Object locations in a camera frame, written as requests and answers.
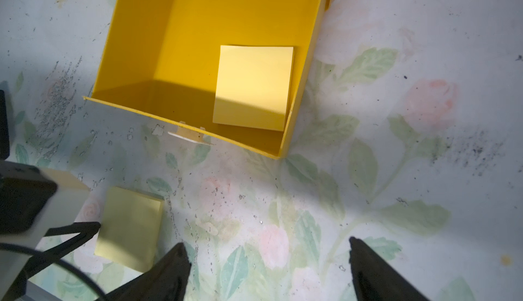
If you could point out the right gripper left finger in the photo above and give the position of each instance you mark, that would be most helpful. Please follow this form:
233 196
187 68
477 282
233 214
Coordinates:
166 280

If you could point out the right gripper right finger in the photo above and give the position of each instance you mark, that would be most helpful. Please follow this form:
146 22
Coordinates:
375 279

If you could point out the yellow sticky pad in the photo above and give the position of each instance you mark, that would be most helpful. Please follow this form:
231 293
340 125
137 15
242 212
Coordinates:
130 228
253 86

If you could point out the yellow drawer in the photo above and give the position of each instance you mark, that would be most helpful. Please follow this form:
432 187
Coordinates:
161 60

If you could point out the black stapler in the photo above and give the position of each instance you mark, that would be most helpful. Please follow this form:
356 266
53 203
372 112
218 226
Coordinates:
4 129

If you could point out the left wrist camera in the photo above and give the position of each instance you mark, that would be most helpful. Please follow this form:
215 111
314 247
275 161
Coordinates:
37 203

